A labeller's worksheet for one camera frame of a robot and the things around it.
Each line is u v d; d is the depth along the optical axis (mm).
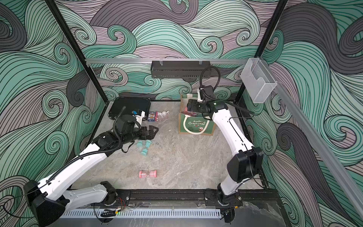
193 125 929
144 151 890
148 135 652
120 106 1108
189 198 746
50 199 390
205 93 590
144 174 795
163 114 1071
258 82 744
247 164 418
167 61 919
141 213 697
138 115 642
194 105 715
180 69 953
